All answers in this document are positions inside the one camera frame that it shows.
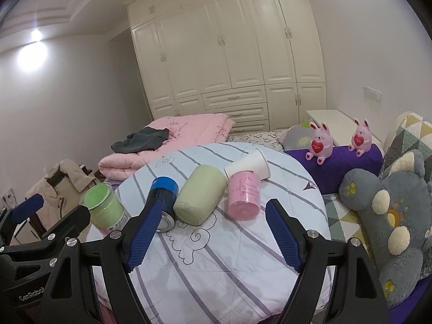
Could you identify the ceiling light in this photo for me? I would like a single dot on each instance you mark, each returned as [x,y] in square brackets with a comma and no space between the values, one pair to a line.
[36,35]

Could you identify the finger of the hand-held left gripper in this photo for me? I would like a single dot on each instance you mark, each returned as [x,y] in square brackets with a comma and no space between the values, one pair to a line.
[72,221]
[28,206]

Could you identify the light green cup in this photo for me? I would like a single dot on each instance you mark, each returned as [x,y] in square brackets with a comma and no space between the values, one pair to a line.
[200,195]

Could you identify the geometric patterned bedspread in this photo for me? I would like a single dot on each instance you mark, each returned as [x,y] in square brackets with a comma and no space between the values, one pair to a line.
[341,216]

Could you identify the grey and green pillow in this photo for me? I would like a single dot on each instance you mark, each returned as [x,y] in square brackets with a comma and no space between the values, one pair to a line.
[297,138]

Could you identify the grey paw plush pillow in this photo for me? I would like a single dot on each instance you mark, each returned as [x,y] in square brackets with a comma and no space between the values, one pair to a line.
[384,229]

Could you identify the clear cup with green inside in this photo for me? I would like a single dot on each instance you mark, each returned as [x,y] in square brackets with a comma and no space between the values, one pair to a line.
[103,207]

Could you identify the dark grey clothing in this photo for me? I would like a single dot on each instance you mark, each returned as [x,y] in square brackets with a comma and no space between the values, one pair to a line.
[141,140]

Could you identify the blue and black can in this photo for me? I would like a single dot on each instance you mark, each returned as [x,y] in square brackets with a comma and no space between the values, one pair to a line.
[165,190]

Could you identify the white wall switch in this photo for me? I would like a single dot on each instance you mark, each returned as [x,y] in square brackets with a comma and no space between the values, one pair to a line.
[372,93]

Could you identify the beige jacket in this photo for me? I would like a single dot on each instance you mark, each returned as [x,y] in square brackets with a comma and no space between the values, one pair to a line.
[62,187]

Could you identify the pink folded quilt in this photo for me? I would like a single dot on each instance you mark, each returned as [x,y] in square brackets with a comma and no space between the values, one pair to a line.
[199,128]

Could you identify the pink bunny toy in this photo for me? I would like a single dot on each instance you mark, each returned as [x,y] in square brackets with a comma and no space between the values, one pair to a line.
[360,138]
[319,143]

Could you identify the purple cushion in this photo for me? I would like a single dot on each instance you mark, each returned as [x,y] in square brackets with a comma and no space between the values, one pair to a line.
[341,170]

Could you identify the geometric patterned pillow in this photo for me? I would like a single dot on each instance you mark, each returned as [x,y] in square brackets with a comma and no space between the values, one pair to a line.
[410,135]

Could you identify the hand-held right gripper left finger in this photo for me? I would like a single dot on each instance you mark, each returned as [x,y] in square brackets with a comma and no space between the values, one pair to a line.
[145,234]

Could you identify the white striped quilt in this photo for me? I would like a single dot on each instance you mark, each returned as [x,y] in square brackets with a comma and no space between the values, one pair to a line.
[219,263]

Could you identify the white bedside table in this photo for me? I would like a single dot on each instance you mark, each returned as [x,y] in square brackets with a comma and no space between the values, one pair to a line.
[337,121]

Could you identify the pink cup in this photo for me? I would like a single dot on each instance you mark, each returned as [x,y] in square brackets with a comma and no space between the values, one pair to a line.
[243,194]

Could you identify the white wall socket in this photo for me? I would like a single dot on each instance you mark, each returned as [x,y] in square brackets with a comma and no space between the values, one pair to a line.
[8,197]

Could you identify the heart print bed sheet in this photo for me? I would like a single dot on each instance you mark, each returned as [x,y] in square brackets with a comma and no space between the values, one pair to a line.
[256,140]

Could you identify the cream wardrobe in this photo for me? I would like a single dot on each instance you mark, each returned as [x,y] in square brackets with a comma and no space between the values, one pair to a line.
[219,47]

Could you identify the white paper cup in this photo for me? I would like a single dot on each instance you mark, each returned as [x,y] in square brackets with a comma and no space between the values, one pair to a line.
[248,166]

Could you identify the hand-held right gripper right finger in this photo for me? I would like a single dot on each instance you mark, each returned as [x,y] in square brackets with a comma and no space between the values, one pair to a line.
[283,234]

